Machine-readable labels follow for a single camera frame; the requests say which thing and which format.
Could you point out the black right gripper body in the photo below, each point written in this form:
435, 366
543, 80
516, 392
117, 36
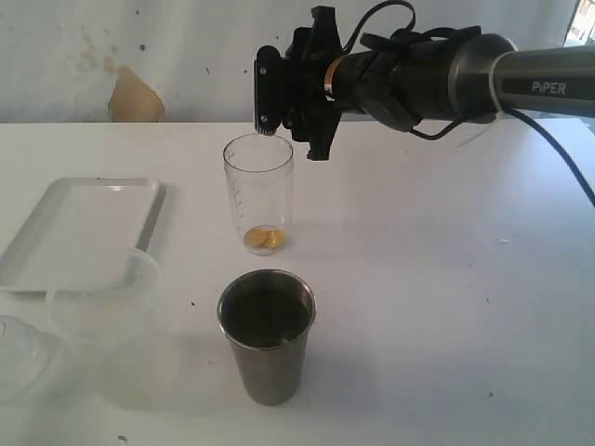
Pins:
289, 88

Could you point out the stainless steel cup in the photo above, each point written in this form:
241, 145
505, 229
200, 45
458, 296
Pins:
266, 315

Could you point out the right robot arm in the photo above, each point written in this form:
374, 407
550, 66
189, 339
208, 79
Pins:
457, 75

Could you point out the clear plastic shaker cup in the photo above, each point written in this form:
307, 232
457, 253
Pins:
259, 171

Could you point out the white rectangular tray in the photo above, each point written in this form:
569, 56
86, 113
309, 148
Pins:
79, 233

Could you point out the translucent plastic container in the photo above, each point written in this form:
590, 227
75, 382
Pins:
116, 331

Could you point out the clear plastic lid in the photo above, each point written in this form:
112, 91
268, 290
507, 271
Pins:
27, 355

